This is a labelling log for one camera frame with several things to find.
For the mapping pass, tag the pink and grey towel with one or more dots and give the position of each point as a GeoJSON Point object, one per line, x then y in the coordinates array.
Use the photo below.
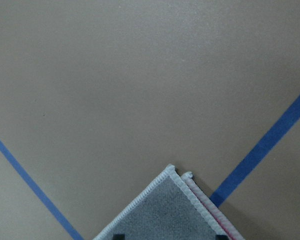
{"type": "Point", "coordinates": [171, 207]}

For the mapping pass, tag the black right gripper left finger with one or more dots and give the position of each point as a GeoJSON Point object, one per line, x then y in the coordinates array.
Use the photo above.
{"type": "Point", "coordinates": [119, 236]}

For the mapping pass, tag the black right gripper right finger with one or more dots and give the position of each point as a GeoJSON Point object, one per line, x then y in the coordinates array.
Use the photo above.
{"type": "Point", "coordinates": [221, 237]}

